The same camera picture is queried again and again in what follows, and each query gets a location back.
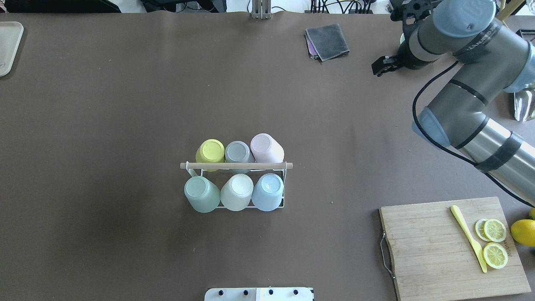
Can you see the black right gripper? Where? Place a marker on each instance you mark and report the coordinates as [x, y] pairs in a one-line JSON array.
[[406, 57]]

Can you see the pink plastic cup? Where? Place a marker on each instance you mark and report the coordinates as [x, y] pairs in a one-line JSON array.
[[266, 149]]

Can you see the green plastic cup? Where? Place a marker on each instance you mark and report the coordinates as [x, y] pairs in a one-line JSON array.
[[202, 194]]

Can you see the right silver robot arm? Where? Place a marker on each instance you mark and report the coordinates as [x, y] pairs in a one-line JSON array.
[[493, 59]]

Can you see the grey plastic cup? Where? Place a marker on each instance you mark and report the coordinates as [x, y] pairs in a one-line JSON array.
[[238, 152]]

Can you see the light blue plastic cup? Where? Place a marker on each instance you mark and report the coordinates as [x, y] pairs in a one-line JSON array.
[[267, 193]]

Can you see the yellow plastic cup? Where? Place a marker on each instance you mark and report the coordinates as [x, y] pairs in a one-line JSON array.
[[210, 151]]

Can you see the white plastic cup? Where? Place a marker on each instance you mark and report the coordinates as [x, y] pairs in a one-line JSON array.
[[237, 192]]

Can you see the grey folded cloth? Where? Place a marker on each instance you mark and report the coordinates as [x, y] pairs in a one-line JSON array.
[[326, 42]]

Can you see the wooden mug tree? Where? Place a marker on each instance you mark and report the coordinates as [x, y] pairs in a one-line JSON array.
[[508, 8]]

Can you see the metal scoop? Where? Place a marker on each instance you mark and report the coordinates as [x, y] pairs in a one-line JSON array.
[[524, 105]]

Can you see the wine glass rack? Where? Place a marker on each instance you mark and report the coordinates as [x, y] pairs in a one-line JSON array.
[[526, 34]]

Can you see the yellow plastic knife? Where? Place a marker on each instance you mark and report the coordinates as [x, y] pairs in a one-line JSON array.
[[476, 246]]

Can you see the lemon slice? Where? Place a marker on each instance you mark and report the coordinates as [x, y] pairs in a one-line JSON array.
[[490, 230], [495, 255]]

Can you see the wooden cutting board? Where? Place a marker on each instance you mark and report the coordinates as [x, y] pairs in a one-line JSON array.
[[431, 257]]

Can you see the yellow lemon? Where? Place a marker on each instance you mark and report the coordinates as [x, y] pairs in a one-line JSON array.
[[531, 214], [523, 232]]

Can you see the beige tray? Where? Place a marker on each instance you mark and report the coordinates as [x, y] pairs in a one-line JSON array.
[[10, 36]]

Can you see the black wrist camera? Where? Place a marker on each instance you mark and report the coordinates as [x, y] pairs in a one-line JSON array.
[[405, 10]]

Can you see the white wire cup holder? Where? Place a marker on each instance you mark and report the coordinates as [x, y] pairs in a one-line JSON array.
[[220, 173]]

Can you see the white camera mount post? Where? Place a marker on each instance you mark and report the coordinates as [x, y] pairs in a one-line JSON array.
[[285, 293]]

